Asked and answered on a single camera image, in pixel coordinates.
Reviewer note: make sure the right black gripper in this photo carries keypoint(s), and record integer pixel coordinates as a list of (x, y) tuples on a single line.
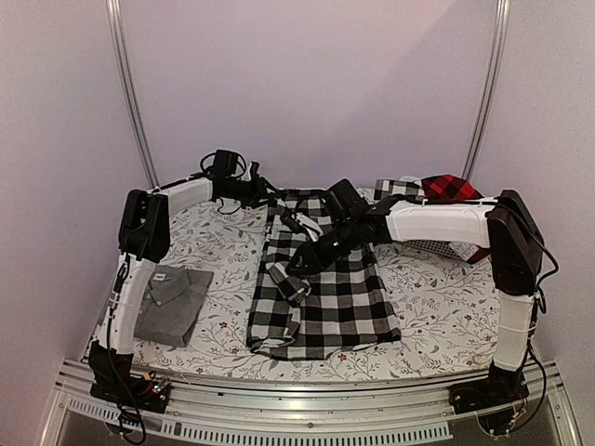
[(314, 262)]

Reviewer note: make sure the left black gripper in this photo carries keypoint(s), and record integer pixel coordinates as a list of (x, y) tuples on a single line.
[(259, 191)]

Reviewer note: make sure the black white plaid shirt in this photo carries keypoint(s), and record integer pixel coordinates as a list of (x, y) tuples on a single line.
[(310, 317)]

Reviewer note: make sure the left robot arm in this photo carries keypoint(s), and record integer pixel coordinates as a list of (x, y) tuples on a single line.
[(144, 240)]

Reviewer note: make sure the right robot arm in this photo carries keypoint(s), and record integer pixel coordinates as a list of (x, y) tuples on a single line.
[(502, 226)]

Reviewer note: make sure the red black plaid shirt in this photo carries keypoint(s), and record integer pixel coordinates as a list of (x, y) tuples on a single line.
[(451, 189)]

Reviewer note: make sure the floral white tablecloth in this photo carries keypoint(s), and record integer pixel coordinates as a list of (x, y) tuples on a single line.
[(447, 309)]

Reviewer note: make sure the white plastic laundry basket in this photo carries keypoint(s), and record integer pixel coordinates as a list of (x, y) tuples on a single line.
[(435, 247)]

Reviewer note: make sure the folded grey button shirt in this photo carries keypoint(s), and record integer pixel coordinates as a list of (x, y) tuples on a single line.
[(171, 305)]

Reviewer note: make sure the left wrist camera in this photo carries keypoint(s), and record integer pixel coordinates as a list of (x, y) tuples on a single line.
[(227, 164)]

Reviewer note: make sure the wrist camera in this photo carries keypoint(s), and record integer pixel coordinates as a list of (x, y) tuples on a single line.
[(342, 202), (227, 164)]

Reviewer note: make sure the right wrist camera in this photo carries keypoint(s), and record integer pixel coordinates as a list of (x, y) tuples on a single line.
[(342, 202)]

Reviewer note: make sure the right aluminium frame post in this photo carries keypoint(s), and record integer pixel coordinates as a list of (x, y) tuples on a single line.
[(494, 62)]

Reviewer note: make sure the aluminium frame post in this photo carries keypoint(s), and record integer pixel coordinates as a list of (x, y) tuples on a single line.
[(117, 32), (494, 62)]

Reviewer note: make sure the front aluminium rail frame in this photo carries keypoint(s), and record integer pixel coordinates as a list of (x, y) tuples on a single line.
[(205, 410)]

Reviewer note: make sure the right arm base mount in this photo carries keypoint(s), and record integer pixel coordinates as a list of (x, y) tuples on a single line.
[(497, 388)]

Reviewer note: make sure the left aluminium frame post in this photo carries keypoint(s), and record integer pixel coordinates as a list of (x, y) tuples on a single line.
[(117, 32)]

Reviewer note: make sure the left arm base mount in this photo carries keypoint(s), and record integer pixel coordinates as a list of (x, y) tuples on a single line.
[(114, 382)]

